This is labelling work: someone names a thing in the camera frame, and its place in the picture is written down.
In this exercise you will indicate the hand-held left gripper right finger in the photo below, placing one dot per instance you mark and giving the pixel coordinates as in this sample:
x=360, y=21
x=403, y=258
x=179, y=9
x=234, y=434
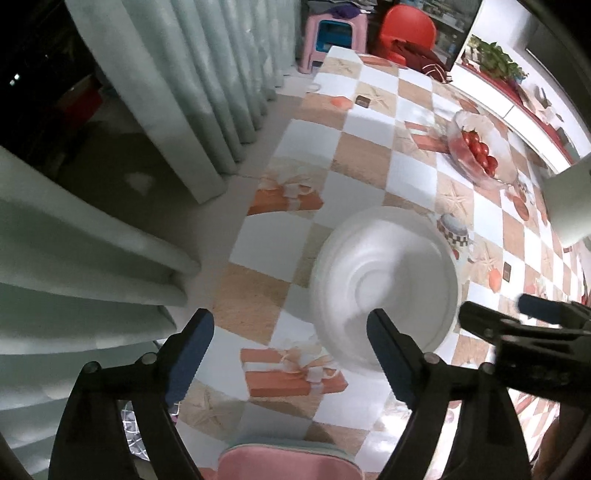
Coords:
x=392, y=360

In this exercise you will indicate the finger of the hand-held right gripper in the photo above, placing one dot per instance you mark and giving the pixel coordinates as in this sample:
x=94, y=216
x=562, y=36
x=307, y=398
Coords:
x=485, y=319
x=538, y=305

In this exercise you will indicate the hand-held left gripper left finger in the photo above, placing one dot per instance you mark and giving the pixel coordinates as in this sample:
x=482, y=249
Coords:
x=189, y=360

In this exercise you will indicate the large white round bowl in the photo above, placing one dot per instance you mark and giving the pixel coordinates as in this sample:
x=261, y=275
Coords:
x=383, y=258

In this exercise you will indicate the pink square plate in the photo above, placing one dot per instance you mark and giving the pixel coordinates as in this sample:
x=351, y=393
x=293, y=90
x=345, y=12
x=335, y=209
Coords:
x=286, y=466

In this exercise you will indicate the person's right forearm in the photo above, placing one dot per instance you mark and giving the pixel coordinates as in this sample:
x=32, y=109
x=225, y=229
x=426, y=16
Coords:
x=556, y=443

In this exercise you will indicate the white cylindrical container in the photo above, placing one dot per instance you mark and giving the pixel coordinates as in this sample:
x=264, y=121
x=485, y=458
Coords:
x=570, y=203

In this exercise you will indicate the clear glass fruit bowl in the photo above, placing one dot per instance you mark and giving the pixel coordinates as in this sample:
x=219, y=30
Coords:
x=503, y=157

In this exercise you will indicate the pale green curtain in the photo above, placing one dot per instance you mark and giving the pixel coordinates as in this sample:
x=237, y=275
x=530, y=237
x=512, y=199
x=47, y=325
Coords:
x=184, y=83
x=69, y=258

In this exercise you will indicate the pile of cherry tomatoes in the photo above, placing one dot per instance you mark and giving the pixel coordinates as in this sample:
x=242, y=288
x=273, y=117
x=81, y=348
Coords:
x=478, y=150

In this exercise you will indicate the white sideboard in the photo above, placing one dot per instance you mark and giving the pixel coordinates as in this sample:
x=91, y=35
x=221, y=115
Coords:
x=498, y=99

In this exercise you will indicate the checkered printed tablecloth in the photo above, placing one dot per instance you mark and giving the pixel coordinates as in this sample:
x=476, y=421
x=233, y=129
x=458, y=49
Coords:
x=364, y=134

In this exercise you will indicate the green potted plant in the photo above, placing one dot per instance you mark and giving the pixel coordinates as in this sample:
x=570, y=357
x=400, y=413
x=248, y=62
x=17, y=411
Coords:
x=498, y=60

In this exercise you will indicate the dark red cloth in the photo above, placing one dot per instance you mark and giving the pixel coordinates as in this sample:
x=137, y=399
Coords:
x=420, y=57

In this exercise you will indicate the red plastic basin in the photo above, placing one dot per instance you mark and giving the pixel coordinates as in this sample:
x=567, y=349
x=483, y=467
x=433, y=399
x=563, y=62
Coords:
x=85, y=99

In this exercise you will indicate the red plastic chair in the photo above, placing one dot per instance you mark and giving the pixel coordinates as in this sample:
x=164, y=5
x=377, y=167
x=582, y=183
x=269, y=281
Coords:
x=408, y=25

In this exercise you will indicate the pink plastic stool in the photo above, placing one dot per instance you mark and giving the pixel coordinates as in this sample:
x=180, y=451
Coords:
x=328, y=39

